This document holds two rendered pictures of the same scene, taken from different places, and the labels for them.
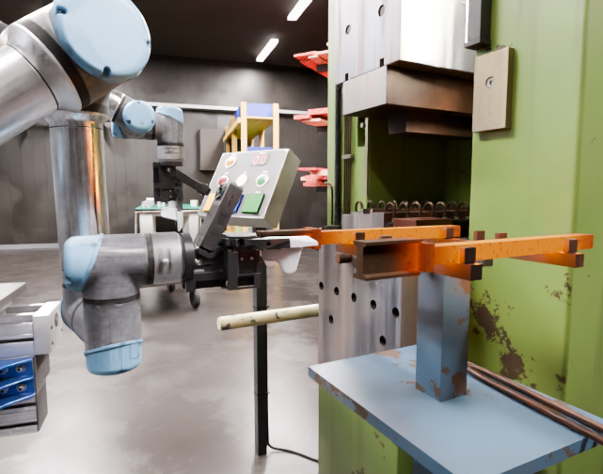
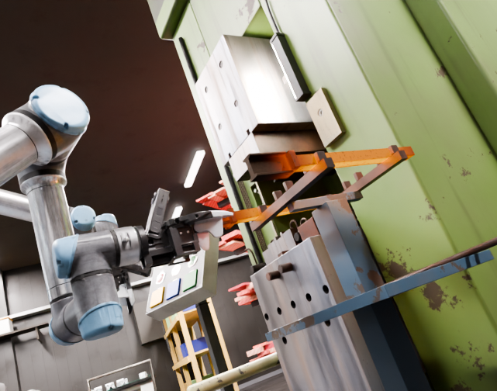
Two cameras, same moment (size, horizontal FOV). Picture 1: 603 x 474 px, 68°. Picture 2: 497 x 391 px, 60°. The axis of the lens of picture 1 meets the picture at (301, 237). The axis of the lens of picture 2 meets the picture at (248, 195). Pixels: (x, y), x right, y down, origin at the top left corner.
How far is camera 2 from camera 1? 0.41 m
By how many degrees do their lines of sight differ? 25
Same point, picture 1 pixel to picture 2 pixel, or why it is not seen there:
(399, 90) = (267, 145)
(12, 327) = not seen: outside the picture
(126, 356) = (112, 314)
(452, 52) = (293, 112)
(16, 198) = not seen: outside the picture
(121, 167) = (63, 368)
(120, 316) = (101, 282)
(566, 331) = (449, 239)
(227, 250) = (168, 228)
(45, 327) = not seen: outside the picture
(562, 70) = (355, 84)
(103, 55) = (63, 116)
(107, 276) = (87, 254)
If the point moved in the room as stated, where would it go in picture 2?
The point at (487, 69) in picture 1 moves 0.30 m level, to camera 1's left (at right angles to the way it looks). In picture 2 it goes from (315, 105) to (228, 133)
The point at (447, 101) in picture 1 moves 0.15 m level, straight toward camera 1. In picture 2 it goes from (305, 145) to (298, 130)
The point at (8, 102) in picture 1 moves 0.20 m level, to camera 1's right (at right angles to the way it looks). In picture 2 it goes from (10, 150) to (119, 117)
